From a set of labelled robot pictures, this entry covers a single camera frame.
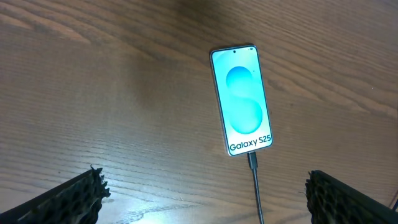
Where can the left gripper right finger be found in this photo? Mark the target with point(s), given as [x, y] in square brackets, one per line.
[330, 201]

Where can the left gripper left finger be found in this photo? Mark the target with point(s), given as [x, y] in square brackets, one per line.
[77, 201]

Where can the Galaxy smartphone with cyan screen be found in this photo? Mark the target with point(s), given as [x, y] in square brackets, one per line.
[241, 98]

